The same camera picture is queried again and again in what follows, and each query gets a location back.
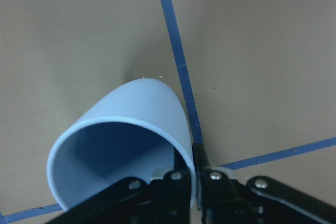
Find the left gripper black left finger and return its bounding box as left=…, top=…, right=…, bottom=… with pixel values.
left=173, top=148, right=196, bottom=177

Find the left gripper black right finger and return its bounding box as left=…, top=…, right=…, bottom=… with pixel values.
left=192, top=143, right=211, bottom=172

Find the light blue plastic cup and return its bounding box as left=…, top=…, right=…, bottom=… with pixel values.
left=47, top=78, right=196, bottom=210

